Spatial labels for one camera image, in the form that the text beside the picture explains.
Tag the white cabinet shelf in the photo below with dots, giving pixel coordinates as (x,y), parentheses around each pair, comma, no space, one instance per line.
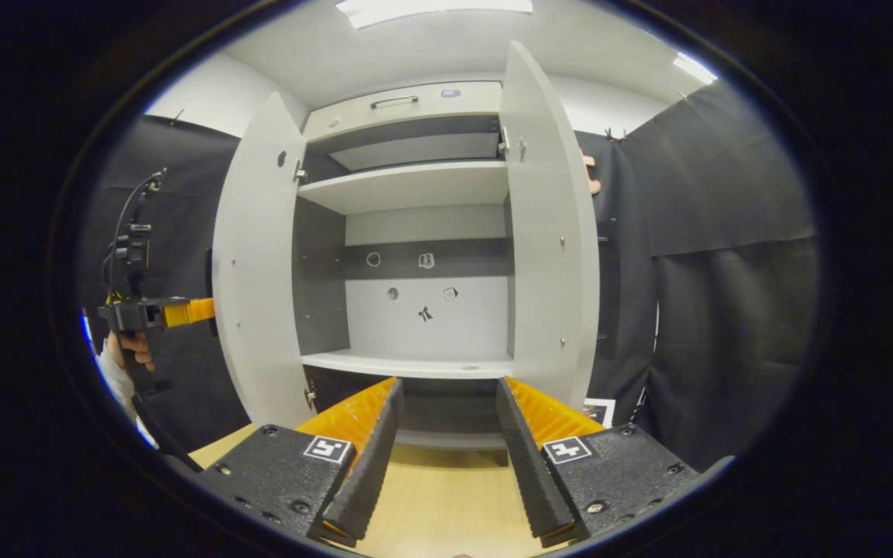
(408,186)
(408,364)

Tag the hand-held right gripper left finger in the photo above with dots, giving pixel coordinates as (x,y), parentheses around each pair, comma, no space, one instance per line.
(373,473)

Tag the black backdrop cloth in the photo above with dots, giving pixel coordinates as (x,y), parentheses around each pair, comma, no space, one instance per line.
(725,349)

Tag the long ceiling light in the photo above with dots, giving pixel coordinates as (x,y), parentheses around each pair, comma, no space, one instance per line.
(431,9)

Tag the beige double-door shoe cabinet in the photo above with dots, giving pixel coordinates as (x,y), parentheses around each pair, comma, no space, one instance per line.
(415,318)

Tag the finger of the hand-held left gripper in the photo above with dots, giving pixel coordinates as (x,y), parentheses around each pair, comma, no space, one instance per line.
(191,311)

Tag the printed photo card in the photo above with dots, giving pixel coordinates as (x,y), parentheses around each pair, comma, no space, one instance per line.
(599,412)

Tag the small ceiling light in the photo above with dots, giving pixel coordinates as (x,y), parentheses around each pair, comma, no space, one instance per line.
(694,67)

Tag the beige cabinet door box sticker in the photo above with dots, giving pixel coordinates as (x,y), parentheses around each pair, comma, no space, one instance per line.
(547,232)

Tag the beige cabinet door checkered sticker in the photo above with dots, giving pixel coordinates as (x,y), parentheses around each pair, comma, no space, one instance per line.
(260,271)

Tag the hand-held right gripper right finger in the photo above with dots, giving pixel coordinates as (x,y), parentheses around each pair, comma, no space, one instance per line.
(532,473)

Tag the beige cabinet drawer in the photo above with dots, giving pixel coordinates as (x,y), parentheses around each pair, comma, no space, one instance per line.
(353,116)

